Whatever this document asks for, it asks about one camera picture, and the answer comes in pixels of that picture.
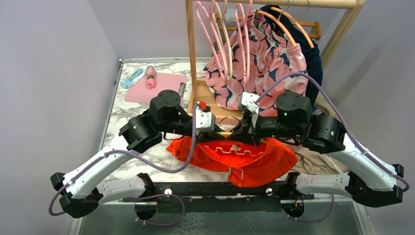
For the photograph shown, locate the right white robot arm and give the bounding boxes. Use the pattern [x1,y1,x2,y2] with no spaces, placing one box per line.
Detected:
[229,91,403,208]

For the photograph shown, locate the pink tube bottle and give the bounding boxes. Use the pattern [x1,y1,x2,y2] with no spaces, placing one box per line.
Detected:
[146,66,156,89]

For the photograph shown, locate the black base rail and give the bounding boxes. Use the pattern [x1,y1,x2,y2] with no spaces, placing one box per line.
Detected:
[122,181,314,213]

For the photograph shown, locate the orange wooden hanger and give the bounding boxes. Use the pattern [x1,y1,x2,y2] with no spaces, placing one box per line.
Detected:
[259,5,318,50]

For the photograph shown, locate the wooden clothes rack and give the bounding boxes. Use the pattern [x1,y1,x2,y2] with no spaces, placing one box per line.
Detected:
[185,0,366,120]

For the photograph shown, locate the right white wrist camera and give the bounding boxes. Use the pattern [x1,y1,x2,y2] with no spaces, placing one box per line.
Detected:
[238,92,260,127]

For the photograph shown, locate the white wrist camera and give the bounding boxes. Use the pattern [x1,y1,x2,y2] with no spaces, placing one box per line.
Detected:
[238,92,260,127]
[193,101,215,134]

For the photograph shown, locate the light blue package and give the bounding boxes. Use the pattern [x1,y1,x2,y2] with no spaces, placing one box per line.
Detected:
[120,68,144,89]

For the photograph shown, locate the pink clipboard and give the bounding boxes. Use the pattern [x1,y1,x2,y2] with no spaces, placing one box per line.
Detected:
[124,72,188,104]

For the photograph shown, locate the pink hanger holding shorts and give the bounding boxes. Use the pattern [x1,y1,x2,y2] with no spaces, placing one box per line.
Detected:
[235,0,253,86]

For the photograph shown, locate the navy blue garment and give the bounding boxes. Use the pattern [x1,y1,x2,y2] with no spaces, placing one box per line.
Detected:
[264,16,323,105]

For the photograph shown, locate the cream hanger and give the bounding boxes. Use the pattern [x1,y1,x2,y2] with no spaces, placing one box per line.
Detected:
[215,0,233,85]

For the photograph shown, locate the orange shorts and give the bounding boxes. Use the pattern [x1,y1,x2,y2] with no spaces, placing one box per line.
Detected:
[166,135,299,189]

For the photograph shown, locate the beige garment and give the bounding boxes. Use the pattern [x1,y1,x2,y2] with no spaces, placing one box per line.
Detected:
[291,94,349,175]

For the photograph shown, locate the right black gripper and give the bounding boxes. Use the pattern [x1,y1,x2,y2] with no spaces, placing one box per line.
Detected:
[227,112,303,148]

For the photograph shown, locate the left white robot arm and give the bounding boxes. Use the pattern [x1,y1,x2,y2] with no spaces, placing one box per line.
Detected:
[50,90,221,218]

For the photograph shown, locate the pink shark print shorts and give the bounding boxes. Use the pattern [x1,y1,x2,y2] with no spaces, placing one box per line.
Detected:
[203,11,307,111]

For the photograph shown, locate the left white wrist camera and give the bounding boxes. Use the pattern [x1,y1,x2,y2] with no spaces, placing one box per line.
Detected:
[193,101,215,134]

